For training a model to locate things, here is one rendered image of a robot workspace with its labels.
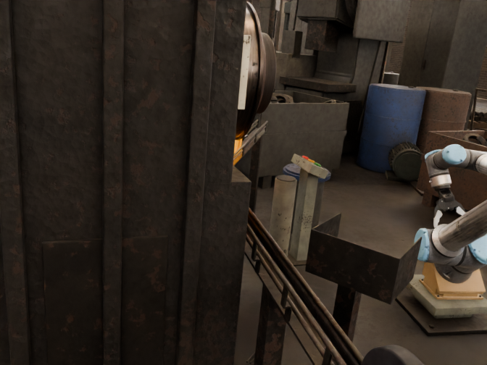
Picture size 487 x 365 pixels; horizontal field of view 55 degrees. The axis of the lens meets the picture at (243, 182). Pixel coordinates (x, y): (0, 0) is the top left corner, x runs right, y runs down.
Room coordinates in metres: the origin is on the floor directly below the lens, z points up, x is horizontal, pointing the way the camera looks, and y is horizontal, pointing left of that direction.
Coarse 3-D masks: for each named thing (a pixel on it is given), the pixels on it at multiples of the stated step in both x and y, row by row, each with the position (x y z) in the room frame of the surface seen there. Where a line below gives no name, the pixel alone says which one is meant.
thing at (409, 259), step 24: (336, 216) 1.40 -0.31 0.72; (312, 240) 1.26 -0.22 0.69; (336, 240) 1.22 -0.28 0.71; (312, 264) 1.25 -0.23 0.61; (336, 264) 1.21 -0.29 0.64; (360, 264) 1.17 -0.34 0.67; (384, 264) 1.13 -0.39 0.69; (408, 264) 1.20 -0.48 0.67; (360, 288) 1.16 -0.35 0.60; (384, 288) 1.13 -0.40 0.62; (336, 312) 1.27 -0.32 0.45
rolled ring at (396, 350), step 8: (368, 352) 0.71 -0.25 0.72; (376, 352) 0.69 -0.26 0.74; (384, 352) 0.67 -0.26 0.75; (392, 352) 0.66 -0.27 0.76; (400, 352) 0.65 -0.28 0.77; (408, 352) 0.66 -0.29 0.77; (368, 360) 0.70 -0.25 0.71; (376, 360) 0.68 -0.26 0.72; (384, 360) 0.67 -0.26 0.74; (392, 360) 0.65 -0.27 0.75; (400, 360) 0.64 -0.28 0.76; (408, 360) 0.63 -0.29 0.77; (416, 360) 0.64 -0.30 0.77
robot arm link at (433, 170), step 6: (438, 150) 2.18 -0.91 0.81; (426, 156) 2.20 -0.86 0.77; (432, 156) 2.17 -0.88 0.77; (426, 162) 2.20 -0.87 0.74; (432, 162) 2.15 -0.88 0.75; (432, 168) 2.16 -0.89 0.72; (438, 168) 2.13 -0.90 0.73; (432, 174) 2.15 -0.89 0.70; (438, 174) 2.13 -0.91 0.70; (444, 174) 2.13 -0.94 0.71
